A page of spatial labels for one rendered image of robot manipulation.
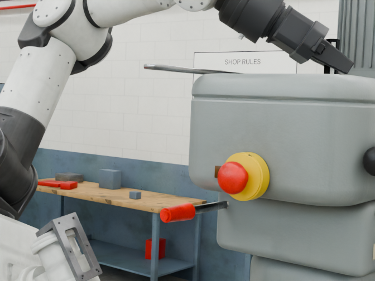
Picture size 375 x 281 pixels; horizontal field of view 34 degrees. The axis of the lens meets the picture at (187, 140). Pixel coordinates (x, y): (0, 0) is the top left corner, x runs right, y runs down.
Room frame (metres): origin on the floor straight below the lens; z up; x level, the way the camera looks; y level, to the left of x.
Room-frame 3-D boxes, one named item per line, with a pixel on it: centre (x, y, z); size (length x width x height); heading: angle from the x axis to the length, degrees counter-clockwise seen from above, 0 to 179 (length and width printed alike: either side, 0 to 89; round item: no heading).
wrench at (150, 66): (0.89, -0.03, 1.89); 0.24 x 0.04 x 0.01; 139
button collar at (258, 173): (0.77, -0.07, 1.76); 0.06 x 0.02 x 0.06; 52
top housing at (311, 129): (0.96, -0.22, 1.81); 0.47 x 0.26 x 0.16; 142
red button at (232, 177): (0.75, -0.06, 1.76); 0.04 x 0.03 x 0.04; 52
